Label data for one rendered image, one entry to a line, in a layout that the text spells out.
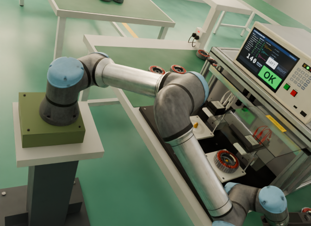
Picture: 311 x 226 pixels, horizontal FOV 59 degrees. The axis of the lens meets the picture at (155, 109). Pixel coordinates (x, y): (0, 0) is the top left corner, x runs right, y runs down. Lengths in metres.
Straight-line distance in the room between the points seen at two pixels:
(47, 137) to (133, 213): 0.99
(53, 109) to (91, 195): 0.96
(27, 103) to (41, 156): 0.22
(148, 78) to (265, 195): 0.52
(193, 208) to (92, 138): 0.49
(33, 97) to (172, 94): 0.63
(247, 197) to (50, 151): 0.72
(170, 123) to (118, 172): 1.35
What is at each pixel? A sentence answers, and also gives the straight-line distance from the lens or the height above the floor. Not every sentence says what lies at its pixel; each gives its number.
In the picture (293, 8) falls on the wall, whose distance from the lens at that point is 8.61.
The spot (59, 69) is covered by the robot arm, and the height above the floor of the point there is 1.05.
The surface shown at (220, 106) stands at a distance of 1.37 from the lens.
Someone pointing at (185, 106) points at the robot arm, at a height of 1.18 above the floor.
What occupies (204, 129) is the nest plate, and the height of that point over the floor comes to 0.78.
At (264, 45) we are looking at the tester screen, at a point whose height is 1.26.
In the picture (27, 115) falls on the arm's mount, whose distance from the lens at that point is 1.13.
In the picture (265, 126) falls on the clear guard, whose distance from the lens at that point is 1.12.
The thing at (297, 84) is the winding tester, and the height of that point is 1.22.
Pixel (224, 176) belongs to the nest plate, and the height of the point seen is 0.78.
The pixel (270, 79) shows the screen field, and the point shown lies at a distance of 1.25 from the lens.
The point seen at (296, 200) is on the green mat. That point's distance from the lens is 1.46.
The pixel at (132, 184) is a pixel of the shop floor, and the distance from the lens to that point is 2.03.
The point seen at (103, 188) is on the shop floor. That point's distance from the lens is 1.96.
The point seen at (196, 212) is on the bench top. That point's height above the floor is 0.75.
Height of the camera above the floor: 1.59
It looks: 36 degrees down
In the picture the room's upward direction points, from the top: 22 degrees clockwise
